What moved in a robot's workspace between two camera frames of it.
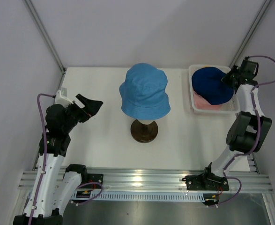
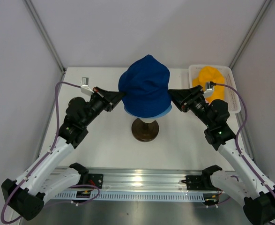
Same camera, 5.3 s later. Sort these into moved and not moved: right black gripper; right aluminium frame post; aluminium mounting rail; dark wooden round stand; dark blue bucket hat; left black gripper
Moved: right black gripper; left black gripper; dark blue bucket hat
Not moved: right aluminium frame post; dark wooden round stand; aluminium mounting rail
